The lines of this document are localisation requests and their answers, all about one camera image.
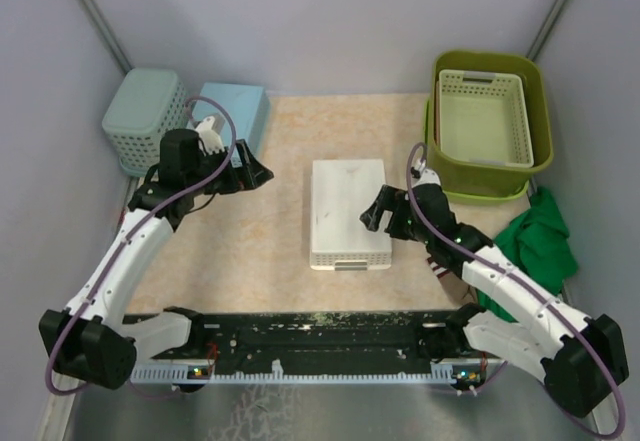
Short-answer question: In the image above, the aluminium frame post right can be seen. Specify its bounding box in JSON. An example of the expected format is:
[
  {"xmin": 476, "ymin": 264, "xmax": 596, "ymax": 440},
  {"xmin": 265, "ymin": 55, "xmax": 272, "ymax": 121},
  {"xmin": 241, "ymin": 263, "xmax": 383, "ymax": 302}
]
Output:
[{"xmin": 526, "ymin": 0, "xmax": 571, "ymax": 62}]

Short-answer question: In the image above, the aluminium frame post left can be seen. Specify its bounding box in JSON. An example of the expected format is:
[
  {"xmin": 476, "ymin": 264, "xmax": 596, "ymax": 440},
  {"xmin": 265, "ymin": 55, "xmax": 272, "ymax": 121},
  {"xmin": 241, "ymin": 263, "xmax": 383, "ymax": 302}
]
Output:
[{"xmin": 77, "ymin": 0, "xmax": 133, "ymax": 75}]

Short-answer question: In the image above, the white basket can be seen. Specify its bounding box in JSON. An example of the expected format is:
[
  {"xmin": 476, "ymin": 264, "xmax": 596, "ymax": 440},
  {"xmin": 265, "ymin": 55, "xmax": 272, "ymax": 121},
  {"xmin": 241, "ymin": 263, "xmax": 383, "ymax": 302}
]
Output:
[{"xmin": 309, "ymin": 159, "xmax": 392, "ymax": 271}]

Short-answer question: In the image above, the large teal perforated basket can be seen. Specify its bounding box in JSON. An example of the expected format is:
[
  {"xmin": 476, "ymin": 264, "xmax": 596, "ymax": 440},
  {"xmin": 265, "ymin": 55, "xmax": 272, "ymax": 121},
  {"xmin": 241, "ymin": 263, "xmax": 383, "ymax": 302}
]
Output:
[{"xmin": 102, "ymin": 68, "xmax": 187, "ymax": 177}]

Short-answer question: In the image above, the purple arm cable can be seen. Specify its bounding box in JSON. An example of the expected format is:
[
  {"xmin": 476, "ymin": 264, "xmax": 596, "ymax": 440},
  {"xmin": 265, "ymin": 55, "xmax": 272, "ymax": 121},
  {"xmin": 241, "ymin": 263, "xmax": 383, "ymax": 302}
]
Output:
[
  {"xmin": 44, "ymin": 94, "xmax": 237, "ymax": 398},
  {"xmin": 405, "ymin": 143, "xmax": 629, "ymax": 437}
]

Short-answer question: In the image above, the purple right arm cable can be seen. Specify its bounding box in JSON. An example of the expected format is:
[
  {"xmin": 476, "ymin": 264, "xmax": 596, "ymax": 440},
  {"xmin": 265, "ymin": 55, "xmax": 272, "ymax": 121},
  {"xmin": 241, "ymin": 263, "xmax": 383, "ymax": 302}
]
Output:
[{"xmin": 405, "ymin": 143, "xmax": 629, "ymax": 437}]

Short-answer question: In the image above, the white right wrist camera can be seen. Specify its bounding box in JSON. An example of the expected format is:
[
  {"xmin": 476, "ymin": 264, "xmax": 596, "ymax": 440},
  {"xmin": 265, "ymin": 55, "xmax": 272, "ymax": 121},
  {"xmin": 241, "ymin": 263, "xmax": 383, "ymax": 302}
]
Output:
[{"xmin": 410, "ymin": 160, "xmax": 441, "ymax": 188}]

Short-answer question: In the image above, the beige striped sock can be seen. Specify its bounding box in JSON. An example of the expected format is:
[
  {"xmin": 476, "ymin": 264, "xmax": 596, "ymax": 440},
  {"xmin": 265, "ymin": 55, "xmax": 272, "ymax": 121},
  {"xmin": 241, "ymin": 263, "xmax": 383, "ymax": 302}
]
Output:
[{"xmin": 427, "ymin": 256, "xmax": 478, "ymax": 305}]

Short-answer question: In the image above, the light blue perforated basket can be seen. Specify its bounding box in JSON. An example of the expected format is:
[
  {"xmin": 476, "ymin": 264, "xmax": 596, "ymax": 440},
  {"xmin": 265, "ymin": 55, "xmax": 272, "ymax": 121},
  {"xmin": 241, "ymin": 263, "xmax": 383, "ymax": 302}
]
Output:
[{"xmin": 188, "ymin": 82, "xmax": 271, "ymax": 159}]

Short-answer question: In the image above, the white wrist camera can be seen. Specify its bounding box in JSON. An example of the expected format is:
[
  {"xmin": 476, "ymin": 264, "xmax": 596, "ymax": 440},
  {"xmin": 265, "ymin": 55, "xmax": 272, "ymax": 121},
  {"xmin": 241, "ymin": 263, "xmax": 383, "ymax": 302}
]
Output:
[
  {"xmin": 195, "ymin": 115, "xmax": 225, "ymax": 154},
  {"xmin": 410, "ymin": 160, "xmax": 441, "ymax": 188}
]

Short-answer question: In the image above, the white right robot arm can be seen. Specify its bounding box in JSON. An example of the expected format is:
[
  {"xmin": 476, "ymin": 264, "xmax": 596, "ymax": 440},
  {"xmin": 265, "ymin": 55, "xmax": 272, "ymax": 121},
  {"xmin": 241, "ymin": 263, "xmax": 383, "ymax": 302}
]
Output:
[{"xmin": 360, "ymin": 183, "xmax": 629, "ymax": 418}]

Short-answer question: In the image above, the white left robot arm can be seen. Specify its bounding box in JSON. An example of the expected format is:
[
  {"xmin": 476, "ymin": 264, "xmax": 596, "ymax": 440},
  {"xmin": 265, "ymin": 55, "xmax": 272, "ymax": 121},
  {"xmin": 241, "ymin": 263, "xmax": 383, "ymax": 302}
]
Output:
[{"xmin": 38, "ymin": 129, "xmax": 274, "ymax": 396}]

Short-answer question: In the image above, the white slotted cable duct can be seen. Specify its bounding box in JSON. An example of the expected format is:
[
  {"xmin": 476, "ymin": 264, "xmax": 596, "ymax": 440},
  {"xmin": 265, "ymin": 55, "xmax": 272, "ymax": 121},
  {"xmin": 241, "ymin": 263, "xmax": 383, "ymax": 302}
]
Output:
[{"xmin": 129, "ymin": 358, "xmax": 496, "ymax": 383}]

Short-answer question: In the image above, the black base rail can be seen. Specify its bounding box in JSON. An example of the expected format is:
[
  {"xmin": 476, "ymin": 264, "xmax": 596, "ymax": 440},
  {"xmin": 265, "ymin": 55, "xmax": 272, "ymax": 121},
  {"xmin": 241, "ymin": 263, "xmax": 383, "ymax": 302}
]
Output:
[{"xmin": 155, "ymin": 310, "xmax": 479, "ymax": 376}]

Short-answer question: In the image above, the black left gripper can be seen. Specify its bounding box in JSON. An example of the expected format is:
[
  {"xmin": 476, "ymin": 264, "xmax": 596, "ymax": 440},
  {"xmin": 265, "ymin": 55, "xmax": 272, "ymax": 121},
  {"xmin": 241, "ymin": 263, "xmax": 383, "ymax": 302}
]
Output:
[{"xmin": 187, "ymin": 139, "xmax": 274, "ymax": 197}]

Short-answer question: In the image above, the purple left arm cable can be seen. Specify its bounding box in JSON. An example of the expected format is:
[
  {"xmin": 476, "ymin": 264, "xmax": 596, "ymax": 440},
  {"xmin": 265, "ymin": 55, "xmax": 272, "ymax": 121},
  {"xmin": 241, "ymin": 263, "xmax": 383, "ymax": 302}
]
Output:
[{"xmin": 44, "ymin": 94, "xmax": 237, "ymax": 398}]

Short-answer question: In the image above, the green cloth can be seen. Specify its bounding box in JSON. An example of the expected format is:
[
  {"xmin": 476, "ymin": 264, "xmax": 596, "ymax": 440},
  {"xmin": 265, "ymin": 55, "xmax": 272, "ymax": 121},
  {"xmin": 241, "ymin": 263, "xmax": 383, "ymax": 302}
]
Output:
[{"xmin": 494, "ymin": 186, "xmax": 579, "ymax": 296}]

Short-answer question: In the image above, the green plastic tub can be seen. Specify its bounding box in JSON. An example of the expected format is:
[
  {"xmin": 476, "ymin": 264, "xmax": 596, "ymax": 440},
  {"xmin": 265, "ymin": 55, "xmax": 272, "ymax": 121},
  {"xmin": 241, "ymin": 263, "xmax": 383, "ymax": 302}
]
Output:
[{"xmin": 425, "ymin": 50, "xmax": 554, "ymax": 199}]

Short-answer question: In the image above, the aluminium frame post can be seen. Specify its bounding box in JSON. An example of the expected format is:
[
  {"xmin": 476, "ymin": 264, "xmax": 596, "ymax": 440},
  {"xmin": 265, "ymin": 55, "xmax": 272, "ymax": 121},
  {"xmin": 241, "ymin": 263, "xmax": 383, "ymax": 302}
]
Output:
[
  {"xmin": 526, "ymin": 0, "xmax": 571, "ymax": 62},
  {"xmin": 77, "ymin": 0, "xmax": 133, "ymax": 75}
]

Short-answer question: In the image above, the green tub lid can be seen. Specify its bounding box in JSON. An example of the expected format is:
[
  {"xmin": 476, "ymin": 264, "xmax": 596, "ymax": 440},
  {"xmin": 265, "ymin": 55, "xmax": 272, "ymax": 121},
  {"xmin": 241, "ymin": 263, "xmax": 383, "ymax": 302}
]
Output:
[{"xmin": 423, "ymin": 98, "xmax": 530, "ymax": 206}]

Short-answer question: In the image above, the pale green perforated basket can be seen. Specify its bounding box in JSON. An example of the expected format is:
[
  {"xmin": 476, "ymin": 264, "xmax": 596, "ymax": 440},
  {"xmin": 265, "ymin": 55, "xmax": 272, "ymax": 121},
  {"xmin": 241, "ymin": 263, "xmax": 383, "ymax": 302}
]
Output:
[{"xmin": 436, "ymin": 69, "xmax": 534, "ymax": 168}]

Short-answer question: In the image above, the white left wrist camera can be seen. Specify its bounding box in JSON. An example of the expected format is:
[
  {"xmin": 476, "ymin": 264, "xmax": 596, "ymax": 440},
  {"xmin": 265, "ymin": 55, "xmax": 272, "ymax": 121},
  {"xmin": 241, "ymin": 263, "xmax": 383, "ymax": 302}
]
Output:
[{"xmin": 195, "ymin": 115, "xmax": 225, "ymax": 154}]

